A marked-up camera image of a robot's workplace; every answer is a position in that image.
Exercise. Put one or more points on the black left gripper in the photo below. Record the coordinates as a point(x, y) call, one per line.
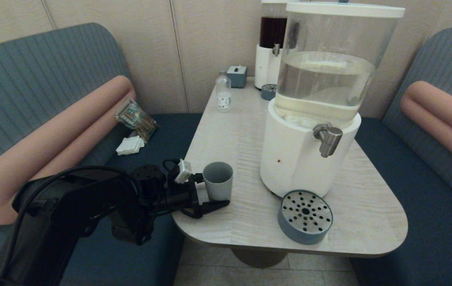
point(182, 196)

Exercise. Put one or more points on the grey-blue plastic cup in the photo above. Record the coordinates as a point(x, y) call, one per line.
point(218, 182)

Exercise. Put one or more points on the silver water dispenser tap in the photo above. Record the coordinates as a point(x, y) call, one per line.
point(330, 139)

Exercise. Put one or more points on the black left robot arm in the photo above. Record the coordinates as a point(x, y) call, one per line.
point(59, 222)

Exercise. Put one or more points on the white napkin stack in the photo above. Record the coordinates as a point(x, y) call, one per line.
point(129, 146)

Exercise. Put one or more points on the clear plastic snack packet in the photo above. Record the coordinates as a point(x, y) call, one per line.
point(136, 119)

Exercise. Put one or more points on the clear glass bottle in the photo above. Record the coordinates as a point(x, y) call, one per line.
point(223, 95)

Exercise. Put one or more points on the clear water dispenser white base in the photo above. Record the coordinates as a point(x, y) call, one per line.
point(301, 159)

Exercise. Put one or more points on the large blue perforated drip tray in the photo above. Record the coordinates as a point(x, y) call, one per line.
point(304, 222)

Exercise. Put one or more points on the small blue drip tray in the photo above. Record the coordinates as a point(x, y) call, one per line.
point(268, 92)

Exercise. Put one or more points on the blue tissue box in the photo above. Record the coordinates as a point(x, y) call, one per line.
point(237, 77)

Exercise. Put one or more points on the dark beverage dispenser white base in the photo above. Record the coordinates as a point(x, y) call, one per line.
point(267, 63)

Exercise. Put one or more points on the pink bolster cushion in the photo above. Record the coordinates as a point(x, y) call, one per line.
point(440, 115)
point(51, 135)

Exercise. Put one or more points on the teal booth sofa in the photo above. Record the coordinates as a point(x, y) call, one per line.
point(420, 190)
point(31, 67)

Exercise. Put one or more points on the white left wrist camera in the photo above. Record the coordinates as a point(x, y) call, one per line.
point(183, 171)

